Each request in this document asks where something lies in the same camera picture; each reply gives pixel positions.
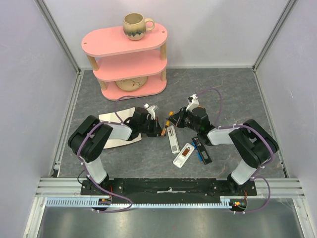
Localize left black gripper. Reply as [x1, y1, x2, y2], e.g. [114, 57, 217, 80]
[139, 117, 165, 137]

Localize orange handled screwdriver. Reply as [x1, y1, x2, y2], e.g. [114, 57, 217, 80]
[165, 111, 174, 128]

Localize white air conditioner remote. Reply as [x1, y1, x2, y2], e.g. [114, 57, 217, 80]
[167, 125, 180, 154]

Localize white remote with back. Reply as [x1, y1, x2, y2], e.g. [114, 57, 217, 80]
[173, 143, 195, 168]

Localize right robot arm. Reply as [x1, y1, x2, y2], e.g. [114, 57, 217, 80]
[168, 107, 279, 195]

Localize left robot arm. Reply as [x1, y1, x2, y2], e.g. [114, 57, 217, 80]
[67, 106, 162, 195]

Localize beige floral ceramic bowl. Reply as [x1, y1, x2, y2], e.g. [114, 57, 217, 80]
[115, 76, 148, 92]

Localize pink three-tier shelf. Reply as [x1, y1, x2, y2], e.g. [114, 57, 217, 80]
[81, 23, 168, 101]

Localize beige ceramic mug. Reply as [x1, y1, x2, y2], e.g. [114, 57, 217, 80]
[123, 13, 155, 41]

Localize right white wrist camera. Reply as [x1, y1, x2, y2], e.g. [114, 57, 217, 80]
[186, 94, 200, 112]

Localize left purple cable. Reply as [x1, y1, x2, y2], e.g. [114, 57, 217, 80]
[76, 95, 139, 213]

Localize purple cable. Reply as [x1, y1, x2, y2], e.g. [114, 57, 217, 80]
[76, 95, 139, 213]
[195, 88, 275, 213]

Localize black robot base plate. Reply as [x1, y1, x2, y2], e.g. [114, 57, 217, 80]
[80, 177, 258, 198]

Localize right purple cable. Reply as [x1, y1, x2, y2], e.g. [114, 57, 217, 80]
[195, 88, 275, 213]

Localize grey slotted cable duct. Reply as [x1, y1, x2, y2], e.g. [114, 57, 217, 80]
[46, 197, 246, 209]

